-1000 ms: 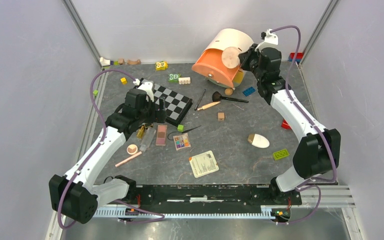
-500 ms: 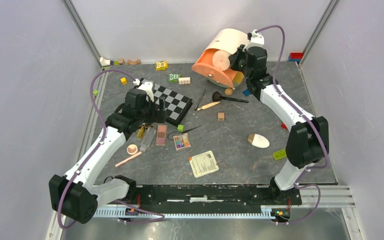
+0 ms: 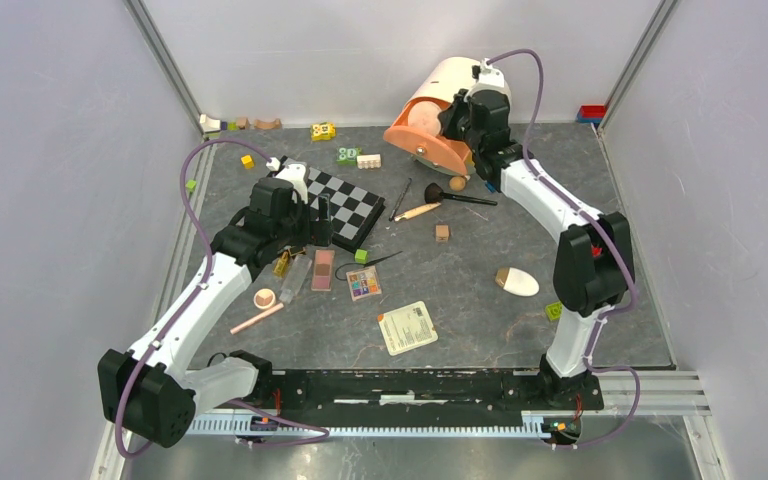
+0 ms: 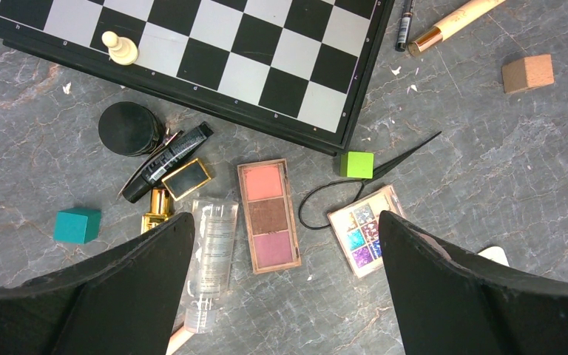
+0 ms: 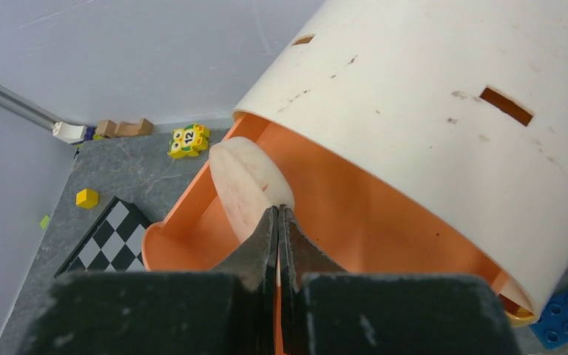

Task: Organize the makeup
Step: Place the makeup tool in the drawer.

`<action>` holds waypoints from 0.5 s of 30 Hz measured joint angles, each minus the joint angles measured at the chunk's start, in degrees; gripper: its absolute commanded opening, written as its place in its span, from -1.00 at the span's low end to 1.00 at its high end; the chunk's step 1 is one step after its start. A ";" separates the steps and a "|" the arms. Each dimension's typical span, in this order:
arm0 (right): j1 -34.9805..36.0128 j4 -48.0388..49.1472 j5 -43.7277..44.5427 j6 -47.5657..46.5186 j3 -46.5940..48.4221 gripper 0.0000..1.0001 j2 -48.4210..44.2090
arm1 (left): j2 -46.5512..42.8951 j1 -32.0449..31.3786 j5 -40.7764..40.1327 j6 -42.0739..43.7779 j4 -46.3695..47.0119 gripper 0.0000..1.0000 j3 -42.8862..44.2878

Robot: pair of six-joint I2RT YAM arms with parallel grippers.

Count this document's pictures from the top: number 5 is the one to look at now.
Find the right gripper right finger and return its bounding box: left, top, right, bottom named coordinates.
left=279, top=206, right=345, bottom=354

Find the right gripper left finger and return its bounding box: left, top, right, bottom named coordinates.
left=213, top=206, right=279, bottom=354

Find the orange top drawer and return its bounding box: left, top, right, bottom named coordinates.
left=141, top=112, right=534, bottom=355

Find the cream round drawer cabinet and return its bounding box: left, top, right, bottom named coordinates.
left=234, top=1, right=568, bottom=325

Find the yellow owl toy block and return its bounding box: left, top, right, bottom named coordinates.
left=168, top=123, right=210, bottom=159

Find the black white checkerboard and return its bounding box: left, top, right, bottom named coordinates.
left=54, top=196, right=152, bottom=277

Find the wooden arch block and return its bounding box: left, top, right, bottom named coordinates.
left=115, top=118, right=154, bottom=138

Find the yellow small cube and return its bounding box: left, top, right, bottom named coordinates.
left=75, top=189, right=100, bottom=209

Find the small wooden block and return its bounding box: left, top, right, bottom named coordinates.
left=95, top=120, right=116, bottom=138

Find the lime green small block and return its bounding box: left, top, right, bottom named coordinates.
left=39, top=214, right=50, bottom=230

